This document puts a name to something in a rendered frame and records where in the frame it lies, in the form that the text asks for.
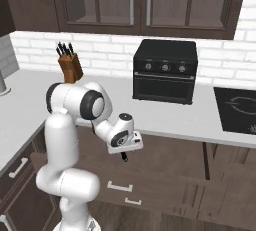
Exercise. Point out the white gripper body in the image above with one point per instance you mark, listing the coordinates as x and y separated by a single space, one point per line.
126 147

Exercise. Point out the black hob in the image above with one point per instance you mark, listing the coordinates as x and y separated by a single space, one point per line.
238 110

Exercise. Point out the dark wood corner cupboard door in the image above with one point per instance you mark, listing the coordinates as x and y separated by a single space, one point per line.
26 211

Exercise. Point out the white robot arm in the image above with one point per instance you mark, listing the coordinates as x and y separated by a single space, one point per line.
61 141

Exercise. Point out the dark wood corner drawer front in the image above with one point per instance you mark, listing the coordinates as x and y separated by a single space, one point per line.
20 181

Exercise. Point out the black toaster oven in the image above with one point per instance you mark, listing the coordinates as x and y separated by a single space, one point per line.
165 75

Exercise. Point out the dark wood base cupboard door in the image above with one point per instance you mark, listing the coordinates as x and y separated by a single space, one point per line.
233 181

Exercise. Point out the plain dark wall cupboard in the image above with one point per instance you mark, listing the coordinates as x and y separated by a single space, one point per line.
26 1

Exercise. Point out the brown wooden knife block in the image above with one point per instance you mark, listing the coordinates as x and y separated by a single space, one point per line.
70 70

